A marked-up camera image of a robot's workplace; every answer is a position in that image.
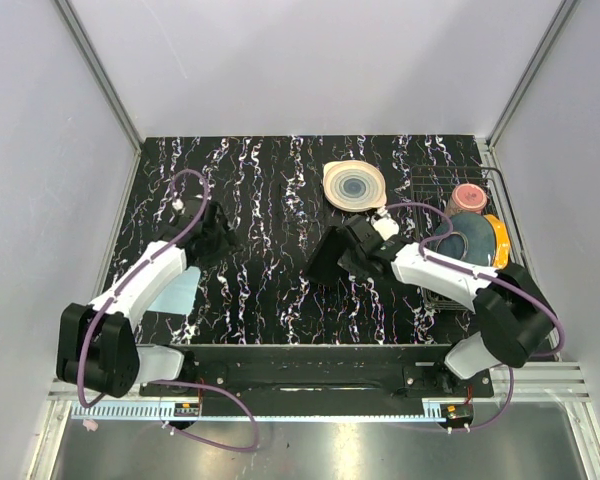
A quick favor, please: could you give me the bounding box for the white geometric glasses case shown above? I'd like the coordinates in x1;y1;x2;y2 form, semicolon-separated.
374;209;394;223

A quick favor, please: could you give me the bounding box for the black rectangular glasses case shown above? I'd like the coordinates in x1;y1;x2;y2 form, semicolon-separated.
303;226;347;288

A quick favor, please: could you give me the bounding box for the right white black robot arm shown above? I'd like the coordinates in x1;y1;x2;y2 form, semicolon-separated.
338;215;559;397

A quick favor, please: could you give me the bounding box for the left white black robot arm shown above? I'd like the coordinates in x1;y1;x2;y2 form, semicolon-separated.
56;198;238;398

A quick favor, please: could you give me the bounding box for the beige plate with blue rings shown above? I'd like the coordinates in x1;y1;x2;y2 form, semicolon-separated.
322;160;387;213

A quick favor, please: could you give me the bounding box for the dark blue bowl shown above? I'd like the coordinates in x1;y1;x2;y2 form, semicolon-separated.
430;212;495;266

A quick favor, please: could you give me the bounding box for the pink cup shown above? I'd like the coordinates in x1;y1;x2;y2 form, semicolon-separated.
445;183;488;217

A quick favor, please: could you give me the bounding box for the yellow bowl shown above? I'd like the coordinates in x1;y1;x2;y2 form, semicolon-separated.
484;214;511;269

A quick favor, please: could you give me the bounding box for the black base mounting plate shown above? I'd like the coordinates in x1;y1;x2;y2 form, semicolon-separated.
138;342;495;401

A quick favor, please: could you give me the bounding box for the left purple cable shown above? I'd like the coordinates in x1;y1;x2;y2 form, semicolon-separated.
77;169;260;453

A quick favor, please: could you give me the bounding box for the black wire dish rack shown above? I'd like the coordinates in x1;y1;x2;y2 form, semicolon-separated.
408;165;539;307

